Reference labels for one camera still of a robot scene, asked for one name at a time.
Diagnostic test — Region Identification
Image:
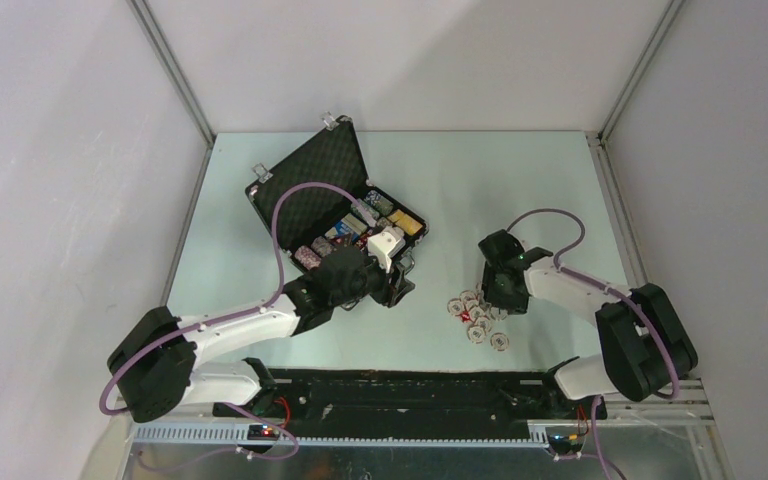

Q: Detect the blue patterned card deck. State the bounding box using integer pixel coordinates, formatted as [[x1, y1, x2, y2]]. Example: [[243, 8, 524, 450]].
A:
[[324, 213, 370, 250]]

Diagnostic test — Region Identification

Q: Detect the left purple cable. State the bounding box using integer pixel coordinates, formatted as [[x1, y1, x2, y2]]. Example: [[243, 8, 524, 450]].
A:
[[97, 181, 385, 462]]

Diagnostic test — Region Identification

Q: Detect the blue white chip stack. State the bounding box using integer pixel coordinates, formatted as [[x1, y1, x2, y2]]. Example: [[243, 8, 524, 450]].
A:
[[364, 189, 395, 216]]

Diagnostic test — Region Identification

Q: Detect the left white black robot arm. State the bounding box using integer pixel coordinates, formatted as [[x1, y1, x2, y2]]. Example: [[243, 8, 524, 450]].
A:
[[99, 247, 415, 423]]

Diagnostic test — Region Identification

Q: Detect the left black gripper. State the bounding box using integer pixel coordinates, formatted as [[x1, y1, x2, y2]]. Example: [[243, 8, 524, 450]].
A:
[[330, 246, 414, 307]]

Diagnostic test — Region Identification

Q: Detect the white red chip stack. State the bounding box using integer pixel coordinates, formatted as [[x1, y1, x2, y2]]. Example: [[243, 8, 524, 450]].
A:
[[446, 284, 511, 352]]

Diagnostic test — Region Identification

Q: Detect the yellow poker chip stack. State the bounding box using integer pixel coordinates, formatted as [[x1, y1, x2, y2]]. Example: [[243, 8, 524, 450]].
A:
[[387, 209, 423, 236]]

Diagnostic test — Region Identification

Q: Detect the purple grey chip stack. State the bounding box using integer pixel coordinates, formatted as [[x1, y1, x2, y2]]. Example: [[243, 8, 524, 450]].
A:
[[311, 236, 336, 258]]

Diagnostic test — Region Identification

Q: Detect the green poker chip stack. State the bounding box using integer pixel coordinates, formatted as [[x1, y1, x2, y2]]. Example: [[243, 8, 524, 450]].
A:
[[351, 200, 380, 227]]

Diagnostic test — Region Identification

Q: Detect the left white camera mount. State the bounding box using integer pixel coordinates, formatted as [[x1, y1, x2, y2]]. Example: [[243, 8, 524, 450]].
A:
[[366, 227, 405, 273]]

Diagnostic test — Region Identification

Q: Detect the red white chip row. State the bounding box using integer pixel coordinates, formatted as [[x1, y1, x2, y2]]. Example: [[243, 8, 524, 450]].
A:
[[293, 246, 322, 271]]

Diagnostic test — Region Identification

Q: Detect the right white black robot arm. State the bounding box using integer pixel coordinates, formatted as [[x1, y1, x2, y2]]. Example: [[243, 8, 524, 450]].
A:
[[478, 230, 698, 418]]

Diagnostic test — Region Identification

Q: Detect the black poker set case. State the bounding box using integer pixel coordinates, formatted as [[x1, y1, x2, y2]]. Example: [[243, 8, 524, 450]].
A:
[[245, 113, 432, 311]]

